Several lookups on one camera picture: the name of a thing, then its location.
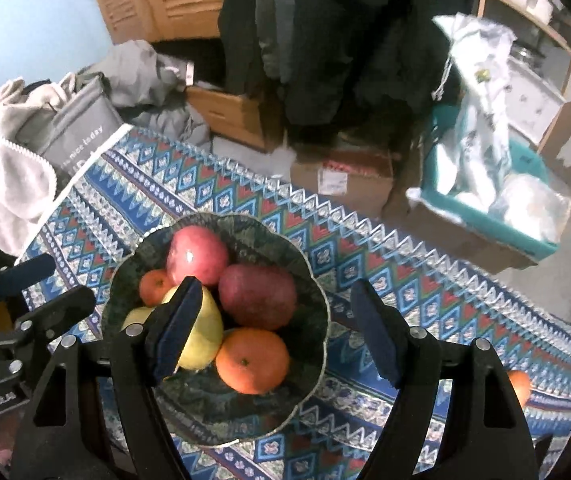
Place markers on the dark green scalloped bowl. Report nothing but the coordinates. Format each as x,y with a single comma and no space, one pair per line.
308,320

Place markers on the open cardboard box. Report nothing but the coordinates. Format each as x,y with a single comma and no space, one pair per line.
345,185

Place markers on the wooden shelf rack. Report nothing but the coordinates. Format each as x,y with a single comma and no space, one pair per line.
568,50

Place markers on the grey jacket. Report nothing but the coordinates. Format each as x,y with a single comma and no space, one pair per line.
273,15

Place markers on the red apple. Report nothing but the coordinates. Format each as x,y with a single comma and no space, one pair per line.
198,252
258,295

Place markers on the small orange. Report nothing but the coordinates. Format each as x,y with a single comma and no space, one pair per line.
154,287
520,387

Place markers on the white printed cabinet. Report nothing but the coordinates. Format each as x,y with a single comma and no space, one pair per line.
535,100

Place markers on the grey tote bag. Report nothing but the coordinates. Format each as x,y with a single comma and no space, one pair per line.
80,125

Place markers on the metal pot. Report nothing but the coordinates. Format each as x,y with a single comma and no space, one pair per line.
525,51

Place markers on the wooden drawer box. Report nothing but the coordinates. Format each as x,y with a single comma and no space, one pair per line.
235,115

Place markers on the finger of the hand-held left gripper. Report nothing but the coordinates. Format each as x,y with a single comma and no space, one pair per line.
30,272
65,307

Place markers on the grey clothing pile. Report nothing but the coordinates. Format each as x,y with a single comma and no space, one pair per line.
135,75

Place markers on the black coat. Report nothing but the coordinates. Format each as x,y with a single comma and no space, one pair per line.
240,25

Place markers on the black hooded jacket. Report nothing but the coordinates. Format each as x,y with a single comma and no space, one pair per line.
365,45

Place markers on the white towel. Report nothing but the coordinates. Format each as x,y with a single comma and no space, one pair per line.
10,180

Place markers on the large orange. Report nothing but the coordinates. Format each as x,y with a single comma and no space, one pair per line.
253,360

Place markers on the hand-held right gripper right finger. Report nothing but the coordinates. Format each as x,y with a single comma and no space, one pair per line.
380,337

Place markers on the teal plastic bin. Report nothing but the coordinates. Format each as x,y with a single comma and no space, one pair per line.
525,160

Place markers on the blue patterned tablecloth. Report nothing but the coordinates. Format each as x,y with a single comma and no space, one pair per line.
390,270

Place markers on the white pot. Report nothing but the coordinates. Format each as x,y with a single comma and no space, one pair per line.
528,0

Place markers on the clear plastic bag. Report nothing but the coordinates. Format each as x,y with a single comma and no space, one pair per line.
530,207

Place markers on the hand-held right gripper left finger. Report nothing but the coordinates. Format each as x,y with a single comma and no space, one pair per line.
180,332

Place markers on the yellow-green pear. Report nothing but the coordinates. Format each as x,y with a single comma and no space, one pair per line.
206,330

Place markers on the flat cardboard box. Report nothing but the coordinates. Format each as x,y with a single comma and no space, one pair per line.
445,232

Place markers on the white printed plastic bag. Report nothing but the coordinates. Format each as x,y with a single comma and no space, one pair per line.
480,100

